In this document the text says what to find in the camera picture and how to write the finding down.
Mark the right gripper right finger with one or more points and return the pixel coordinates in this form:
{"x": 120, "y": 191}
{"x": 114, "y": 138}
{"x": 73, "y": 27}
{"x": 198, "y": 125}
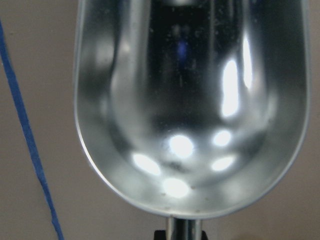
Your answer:
{"x": 204, "y": 235}

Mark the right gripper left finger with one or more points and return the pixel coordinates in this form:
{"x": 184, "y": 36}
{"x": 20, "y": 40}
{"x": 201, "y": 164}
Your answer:
{"x": 160, "y": 235}

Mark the metal ice scoop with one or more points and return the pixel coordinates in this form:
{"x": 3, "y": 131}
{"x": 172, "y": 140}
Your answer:
{"x": 191, "y": 109}

